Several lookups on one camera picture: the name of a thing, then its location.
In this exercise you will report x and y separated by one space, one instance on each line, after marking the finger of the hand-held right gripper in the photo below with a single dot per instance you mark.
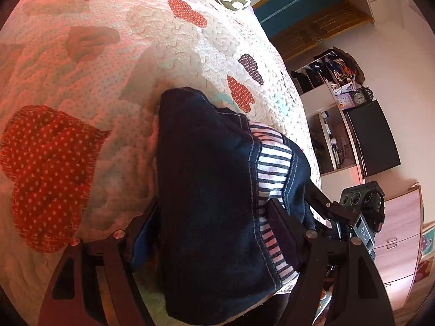
326 202

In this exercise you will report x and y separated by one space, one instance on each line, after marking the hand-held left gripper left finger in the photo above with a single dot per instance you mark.
142 242

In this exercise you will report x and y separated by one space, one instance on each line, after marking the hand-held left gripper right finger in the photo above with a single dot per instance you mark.
285 239

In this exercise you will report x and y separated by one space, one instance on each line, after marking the dark blue pants striped waistband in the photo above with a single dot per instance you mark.
210 183

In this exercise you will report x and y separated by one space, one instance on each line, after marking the wooden drawer cabinet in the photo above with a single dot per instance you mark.
399 237

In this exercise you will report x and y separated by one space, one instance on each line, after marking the white television cabinet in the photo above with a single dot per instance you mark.
326 135

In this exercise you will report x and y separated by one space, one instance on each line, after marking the colourful printed board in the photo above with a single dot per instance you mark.
427 246

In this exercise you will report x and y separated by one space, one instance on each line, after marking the black television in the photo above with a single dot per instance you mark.
372 139

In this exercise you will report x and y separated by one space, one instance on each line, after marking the purple alarm clock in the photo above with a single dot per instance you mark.
344 101

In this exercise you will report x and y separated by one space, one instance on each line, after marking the black ornate clock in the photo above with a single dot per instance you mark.
361 96

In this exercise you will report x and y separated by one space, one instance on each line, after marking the pile of clothes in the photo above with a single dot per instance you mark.
341 66

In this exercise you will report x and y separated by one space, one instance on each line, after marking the patchwork quilted bed blanket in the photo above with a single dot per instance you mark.
102 91

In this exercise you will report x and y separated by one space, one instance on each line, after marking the wooden door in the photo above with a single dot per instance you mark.
316 32

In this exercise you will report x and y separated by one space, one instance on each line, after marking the teal curtain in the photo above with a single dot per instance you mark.
295 5

